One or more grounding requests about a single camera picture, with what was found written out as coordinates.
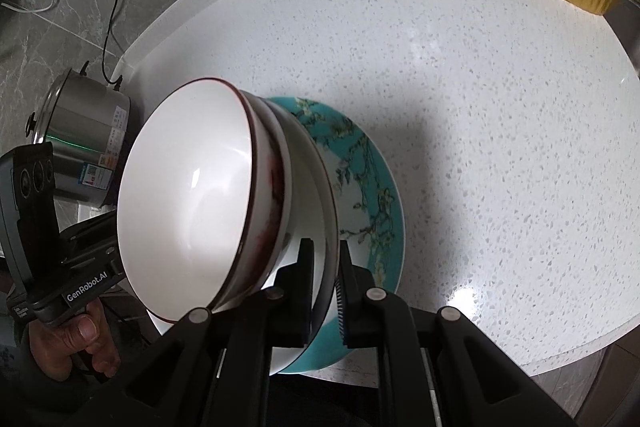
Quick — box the large white bowl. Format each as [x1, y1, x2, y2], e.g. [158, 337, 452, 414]
[146, 95, 342, 377]

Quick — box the teal floral plate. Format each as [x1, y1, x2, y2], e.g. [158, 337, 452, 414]
[268, 96, 406, 374]

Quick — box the small white bowl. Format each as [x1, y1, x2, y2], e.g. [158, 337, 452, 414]
[117, 78, 283, 322]

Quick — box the white bowl red pattern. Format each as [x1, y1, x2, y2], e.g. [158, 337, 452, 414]
[209, 91, 293, 311]

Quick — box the person's left hand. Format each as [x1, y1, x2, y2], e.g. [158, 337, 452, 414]
[28, 299, 120, 381]

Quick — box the stainless steel rice cooker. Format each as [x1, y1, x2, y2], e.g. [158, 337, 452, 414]
[25, 68, 132, 208]

